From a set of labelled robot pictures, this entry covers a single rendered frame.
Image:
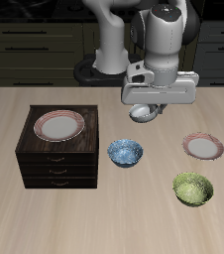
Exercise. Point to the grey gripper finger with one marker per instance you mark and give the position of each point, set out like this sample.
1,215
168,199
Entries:
155,109
163,108

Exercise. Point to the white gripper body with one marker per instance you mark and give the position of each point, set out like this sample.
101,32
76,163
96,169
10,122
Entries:
160,94

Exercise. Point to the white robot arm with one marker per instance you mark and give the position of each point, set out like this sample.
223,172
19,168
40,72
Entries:
165,39

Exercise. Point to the white bowl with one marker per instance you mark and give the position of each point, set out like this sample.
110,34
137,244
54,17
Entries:
140,114

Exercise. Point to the blue patterned bowl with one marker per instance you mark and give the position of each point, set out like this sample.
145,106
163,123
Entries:
125,153

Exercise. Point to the red rimmed white plate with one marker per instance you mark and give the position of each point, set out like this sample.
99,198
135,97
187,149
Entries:
59,126
203,147

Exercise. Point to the green patterned bowl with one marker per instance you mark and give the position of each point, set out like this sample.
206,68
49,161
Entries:
193,190

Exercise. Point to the dark wooden cabinet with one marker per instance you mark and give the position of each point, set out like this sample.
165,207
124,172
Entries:
59,162

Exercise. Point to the dark kitchen cupboards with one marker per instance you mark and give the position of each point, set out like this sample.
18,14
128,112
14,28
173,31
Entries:
34,49

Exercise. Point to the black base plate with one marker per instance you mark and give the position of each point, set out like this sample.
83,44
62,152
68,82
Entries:
84,74

